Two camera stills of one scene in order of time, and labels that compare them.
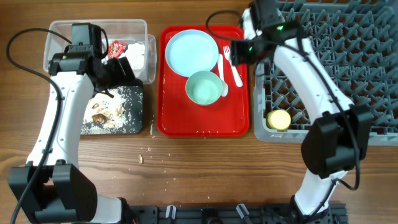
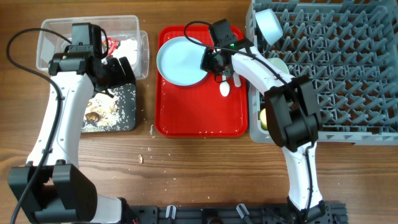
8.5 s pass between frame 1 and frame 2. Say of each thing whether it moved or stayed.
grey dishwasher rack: stayed
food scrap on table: stayed
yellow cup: moved
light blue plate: moved
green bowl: moved
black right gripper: moved
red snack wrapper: stayed
